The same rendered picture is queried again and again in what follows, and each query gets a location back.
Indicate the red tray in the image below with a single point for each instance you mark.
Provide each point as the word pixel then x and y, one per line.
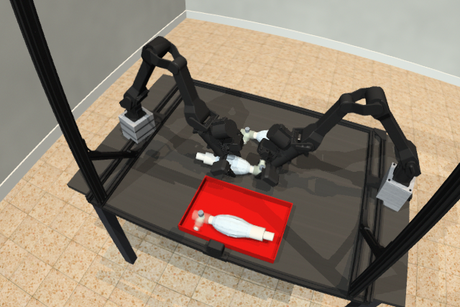
pixel 218 197

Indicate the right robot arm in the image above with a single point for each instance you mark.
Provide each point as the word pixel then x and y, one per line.
pixel 312 135

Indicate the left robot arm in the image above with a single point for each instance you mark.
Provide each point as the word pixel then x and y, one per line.
pixel 195 108

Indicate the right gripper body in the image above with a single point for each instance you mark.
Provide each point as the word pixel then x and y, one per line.
pixel 269 175

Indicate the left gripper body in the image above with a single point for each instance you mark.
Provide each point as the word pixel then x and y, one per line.
pixel 222 166

